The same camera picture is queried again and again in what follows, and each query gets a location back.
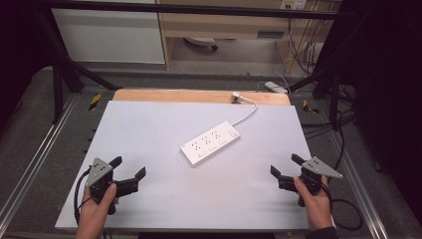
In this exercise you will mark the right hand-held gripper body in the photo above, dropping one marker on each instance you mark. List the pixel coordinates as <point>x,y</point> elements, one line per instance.
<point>316,167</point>

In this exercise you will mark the white power strip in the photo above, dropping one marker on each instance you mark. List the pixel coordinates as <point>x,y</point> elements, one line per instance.
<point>210,142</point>

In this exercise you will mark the person's right hand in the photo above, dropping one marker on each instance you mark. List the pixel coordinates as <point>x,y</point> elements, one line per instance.
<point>316,207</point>

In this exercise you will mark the person's left hand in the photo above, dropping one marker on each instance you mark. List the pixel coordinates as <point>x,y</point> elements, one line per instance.
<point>94,212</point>

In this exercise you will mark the white table mat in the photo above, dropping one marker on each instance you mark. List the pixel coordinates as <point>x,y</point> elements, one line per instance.
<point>159,186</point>

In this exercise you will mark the yellow black tape strip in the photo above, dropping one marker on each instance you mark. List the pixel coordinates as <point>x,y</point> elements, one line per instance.
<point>310,107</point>
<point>95,102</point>

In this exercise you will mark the white power adapter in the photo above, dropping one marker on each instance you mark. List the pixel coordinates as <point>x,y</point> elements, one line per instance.
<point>275,87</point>

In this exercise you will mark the white plug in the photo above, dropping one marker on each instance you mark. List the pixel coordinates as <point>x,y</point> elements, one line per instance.
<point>236,96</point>

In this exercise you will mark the wooden table board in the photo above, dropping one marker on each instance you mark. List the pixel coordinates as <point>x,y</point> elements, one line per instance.
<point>172,95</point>

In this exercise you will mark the white cabinet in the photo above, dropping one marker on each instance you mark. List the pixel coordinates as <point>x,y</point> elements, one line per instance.
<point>109,36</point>

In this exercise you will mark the office chair base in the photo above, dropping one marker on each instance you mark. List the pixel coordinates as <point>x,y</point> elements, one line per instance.
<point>202,41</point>

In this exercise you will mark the wooden desk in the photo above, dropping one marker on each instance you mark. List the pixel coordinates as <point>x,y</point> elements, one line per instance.
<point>225,25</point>

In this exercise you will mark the aluminium rail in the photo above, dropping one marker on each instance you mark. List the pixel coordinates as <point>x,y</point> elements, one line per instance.
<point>36,159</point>
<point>360,189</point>

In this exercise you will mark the white wall socket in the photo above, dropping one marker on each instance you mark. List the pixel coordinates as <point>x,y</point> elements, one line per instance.
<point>293,4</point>

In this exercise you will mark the black metal frame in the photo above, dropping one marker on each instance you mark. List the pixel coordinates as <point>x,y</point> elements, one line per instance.
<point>199,12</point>

